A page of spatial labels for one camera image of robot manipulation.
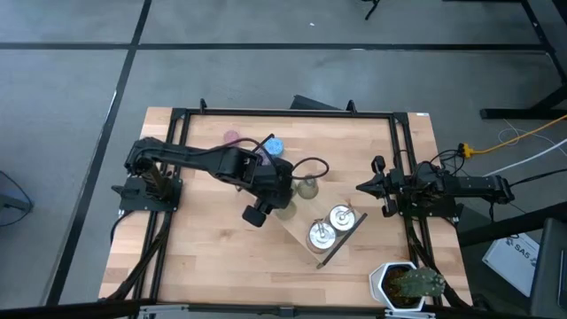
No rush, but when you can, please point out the black desk frame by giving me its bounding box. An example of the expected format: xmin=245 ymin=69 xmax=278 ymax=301
xmin=480 ymin=0 xmax=567 ymax=121

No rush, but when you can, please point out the black cable bundle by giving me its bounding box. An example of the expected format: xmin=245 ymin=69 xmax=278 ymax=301
xmin=104 ymin=211 xmax=172 ymax=303
xmin=405 ymin=216 xmax=473 ymax=309

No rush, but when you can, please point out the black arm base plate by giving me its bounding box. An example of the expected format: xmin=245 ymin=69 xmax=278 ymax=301
xmin=111 ymin=175 xmax=183 ymax=213
xmin=395 ymin=201 xmax=460 ymax=219

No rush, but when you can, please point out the silver tin candle holder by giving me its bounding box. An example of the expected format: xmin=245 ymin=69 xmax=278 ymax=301
xmin=306 ymin=219 xmax=338 ymax=254
xmin=326 ymin=203 xmax=358 ymax=234

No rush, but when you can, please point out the black diagonal bar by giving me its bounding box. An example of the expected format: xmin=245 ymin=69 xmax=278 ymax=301
xmin=455 ymin=201 xmax=567 ymax=248

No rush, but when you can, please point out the black aluminium table frame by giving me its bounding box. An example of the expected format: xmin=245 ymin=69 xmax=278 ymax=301
xmin=132 ymin=99 xmax=448 ymax=307

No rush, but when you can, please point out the black crossbar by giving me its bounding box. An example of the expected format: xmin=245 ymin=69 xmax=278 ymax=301
xmin=0 ymin=300 xmax=145 ymax=319

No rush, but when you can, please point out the black case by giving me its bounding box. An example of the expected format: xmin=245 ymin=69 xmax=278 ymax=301
xmin=529 ymin=216 xmax=567 ymax=319

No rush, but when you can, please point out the black tripod leg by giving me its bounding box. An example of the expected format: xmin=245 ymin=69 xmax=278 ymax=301
xmin=363 ymin=0 xmax=383 ymax=21

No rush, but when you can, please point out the white floor cable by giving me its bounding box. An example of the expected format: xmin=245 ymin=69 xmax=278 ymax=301
xmin=485 ymin=137 xmax=567 ymax=176

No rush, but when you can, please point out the white hexagonal planter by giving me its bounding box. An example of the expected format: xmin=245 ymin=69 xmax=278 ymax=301
xmin=369 ymin=261 xmax=427 ymax=313

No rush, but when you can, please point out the black floor cable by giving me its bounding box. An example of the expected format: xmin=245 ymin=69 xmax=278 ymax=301
xmin=507 ymin=167 xmax=567 ymax=187

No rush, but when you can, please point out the white cardboard box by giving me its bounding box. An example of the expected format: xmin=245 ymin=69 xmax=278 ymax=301
xmin=481 ymin=232 xmax=540 ymax=297

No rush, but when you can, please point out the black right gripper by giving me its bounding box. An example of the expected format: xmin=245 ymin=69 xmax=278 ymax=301
xmin=356 ymin=155 xmax=400 ymax=220

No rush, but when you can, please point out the green cactus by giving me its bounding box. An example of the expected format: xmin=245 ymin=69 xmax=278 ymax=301
xmin=389 ymin=266 xmax=447 ymax=299

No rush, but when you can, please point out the grey metal crossbar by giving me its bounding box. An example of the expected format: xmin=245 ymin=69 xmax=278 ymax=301
xmin=136 ymin=303 xmax=438 ymax=319

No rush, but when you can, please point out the light blue patterned candle holder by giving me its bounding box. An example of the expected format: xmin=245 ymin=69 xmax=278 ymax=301
xmin=263 ymin=136 xmax=285 ymax=159

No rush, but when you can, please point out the clear glass cup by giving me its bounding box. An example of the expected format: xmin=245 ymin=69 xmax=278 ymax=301
xmin=274 ymin=201 xmax=298 ymax=222

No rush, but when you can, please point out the yellow extension cable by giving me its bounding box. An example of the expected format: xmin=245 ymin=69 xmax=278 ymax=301
xmin=458 ymin=113 xmax=567 ymax=160

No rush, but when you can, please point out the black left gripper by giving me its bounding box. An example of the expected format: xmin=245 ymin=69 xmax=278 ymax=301
xmin=241 ymin=157 xmax=297 ymax=229

